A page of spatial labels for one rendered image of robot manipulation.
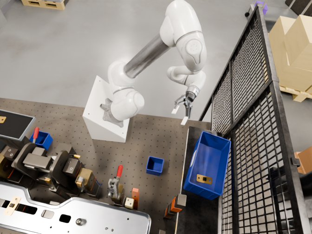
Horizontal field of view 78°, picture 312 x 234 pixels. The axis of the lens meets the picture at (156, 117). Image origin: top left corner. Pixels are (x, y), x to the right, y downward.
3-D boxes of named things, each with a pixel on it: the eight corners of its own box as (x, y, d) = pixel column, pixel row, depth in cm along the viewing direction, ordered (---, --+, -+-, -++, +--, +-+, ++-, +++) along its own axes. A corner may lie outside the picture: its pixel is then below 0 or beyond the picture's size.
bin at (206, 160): (182, 189, 101) (187, 182, 90) (196, 140, 118) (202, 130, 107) (212, 201, 99) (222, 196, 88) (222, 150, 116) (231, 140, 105)
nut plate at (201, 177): (196, 180, 104) (196, 180, 103) (197, 174, 106) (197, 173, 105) (211, 185, 104) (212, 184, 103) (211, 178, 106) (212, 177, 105)
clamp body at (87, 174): (88, 198, 126) (73, 182, 95) (95, 181, 132) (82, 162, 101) (98, 200, 125) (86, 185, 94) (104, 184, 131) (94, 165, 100)
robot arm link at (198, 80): (199, 95, 145) (183, 88, 149) (207, 80, 151) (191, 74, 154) (201, 87, 136) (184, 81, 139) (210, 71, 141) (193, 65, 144)
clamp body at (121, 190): (114, 207, 124) (107, 196, 94) (119, 192, 129) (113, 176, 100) (124, 210, 123) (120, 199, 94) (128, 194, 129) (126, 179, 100)
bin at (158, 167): (145, 173, 137) (145, 169, 130) (148, 160, 143) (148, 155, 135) (160, 177, 137) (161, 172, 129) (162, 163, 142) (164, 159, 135)
